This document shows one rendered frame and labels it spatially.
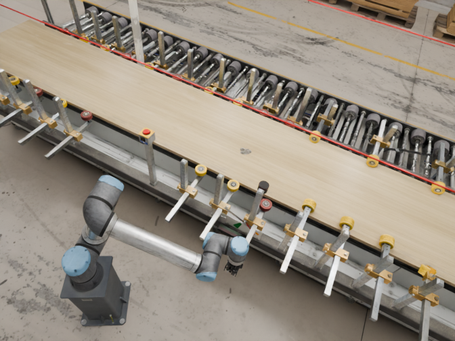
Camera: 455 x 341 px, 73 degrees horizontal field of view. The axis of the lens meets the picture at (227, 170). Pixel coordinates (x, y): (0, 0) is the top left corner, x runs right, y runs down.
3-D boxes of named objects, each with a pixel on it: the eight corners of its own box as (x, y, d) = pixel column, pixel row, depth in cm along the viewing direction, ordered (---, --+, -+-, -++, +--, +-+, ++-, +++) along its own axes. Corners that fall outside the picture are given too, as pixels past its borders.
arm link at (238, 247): (231, 232, 151) (251, 237, 151) (229, 243, 161) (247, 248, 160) (227, 249, 145) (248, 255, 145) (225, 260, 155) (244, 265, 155)
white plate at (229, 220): (259, 240, 205) (262, 233, 197) (225, 222, 210) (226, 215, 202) (259, 239, 205) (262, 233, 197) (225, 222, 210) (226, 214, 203)
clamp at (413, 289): (432, 308, 166) (439, 305, 162) (407, 296, 169) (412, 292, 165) (433, 298, 170) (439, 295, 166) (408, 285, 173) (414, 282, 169)
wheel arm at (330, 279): (328, 298, 163) (330, 296, 160) (321, 294, 164) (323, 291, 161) (349, 224, 192) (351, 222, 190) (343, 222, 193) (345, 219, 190)
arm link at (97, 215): (72, 218, 122) (219, 281, 138) (87, 193, 130) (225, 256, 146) (69, 228, 130) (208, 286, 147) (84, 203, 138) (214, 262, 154)
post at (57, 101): (76, 148, 241) (55, 99, 204) (72, 146, 242) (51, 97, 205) (79, 145, 244) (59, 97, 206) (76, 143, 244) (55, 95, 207)
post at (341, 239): (319, 270, 197) (349, 237, 160) (313, 267, 198) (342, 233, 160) (320, 265, 199) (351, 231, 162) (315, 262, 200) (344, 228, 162)
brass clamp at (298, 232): (302, 243, 182) (305, 239, 178) (282, 233, 185) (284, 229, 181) (305, 235, 186) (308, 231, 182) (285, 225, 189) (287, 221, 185)
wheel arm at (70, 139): (49, 161, 217) (47, 157, 213) (45, 159, 217) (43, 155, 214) (93, 124, 242) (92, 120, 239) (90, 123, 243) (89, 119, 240)
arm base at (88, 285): (99, 291, 184) (96, 285, 177) (66, 291, 182) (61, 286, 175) (106, 260, 196) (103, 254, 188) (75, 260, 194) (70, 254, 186)
